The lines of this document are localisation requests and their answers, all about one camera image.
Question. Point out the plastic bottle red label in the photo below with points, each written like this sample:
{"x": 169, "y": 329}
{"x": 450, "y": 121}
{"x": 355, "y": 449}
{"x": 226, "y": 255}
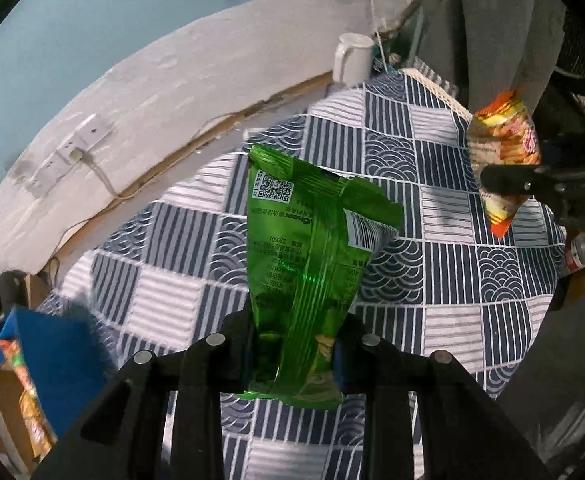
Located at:
{"x": 581, "y": 252}

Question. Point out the white wall socket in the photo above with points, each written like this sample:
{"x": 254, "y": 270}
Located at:
{"x": 32, "y": 187}
{"x": 65, "y": 149}
{"x": 47, "y": 172}
{"x": 94, "y": 130}

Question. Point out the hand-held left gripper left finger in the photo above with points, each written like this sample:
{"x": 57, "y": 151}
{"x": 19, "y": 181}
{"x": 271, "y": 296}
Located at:
{"x": 237, "y": 355}

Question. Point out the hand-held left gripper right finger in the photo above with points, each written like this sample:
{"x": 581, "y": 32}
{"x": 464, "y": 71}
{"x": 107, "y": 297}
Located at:
{"x": 358, "y": 360}

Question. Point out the blue cardboard box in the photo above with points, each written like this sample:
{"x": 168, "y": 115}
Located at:
{"x": 67, "y": 360}

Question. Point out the gold snack packet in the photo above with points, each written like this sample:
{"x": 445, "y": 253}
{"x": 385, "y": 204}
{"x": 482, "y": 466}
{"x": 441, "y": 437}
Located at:
{"x": 36, "y": 420}

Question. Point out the orange stick snack packet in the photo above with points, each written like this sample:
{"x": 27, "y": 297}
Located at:
{"x": 502, "y": 135}

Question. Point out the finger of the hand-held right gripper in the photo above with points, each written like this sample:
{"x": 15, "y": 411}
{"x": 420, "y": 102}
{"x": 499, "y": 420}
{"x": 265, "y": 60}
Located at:
{"x": 577, "y": 147}
{"x": 512, "y": 180}

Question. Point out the grey cloth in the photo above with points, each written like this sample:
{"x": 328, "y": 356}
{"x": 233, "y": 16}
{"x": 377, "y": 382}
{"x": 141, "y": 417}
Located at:
{"x": 497, "y": 20}

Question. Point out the green snack packet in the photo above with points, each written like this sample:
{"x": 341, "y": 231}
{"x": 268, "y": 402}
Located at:
{"x": 297, "y": 260}

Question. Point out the large orange chip bag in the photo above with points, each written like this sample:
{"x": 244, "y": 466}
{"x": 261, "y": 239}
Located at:
{"x": 16, "y": 360}

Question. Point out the white kettle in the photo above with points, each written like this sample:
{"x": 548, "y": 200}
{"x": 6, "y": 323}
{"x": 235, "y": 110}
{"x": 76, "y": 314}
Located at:
{"x": 352, "y": 57}

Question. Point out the navy white patterned tablecloth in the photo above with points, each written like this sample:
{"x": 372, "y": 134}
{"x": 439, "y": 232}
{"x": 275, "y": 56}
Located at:
{"x": 472, "y": 310}

